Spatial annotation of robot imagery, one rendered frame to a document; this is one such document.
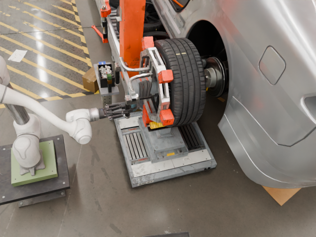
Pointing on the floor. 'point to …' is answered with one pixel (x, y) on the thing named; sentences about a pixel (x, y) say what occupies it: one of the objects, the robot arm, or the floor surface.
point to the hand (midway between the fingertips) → (127, 109)
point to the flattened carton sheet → (281, 193)
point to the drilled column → (106, 100)
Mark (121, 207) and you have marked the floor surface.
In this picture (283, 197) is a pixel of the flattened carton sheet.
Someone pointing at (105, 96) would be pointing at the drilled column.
